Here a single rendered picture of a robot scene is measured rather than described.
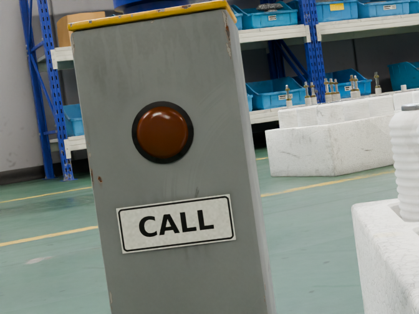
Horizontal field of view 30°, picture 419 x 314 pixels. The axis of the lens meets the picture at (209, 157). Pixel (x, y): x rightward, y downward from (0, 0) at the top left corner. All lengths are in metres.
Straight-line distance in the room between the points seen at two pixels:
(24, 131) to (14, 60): 0.49
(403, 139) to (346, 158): 2.19
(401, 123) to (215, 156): 0.23
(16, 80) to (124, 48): 5.12
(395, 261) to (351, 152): 2.35
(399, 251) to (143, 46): 0.18
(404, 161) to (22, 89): 4.98
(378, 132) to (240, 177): 2.51
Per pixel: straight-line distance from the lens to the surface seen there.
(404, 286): 0.37
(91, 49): 0.34
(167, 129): 0.33
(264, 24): 5.30
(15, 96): 5.45
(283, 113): 2.95
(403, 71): 6.18
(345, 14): 5.64
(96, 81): 0.34
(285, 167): 2.93
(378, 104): 2.91
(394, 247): 0.45
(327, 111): 2.76
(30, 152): 5.44
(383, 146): 2.85
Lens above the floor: 0.27
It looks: 3 degrees down
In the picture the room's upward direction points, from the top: 8 degrees counter-clockwise
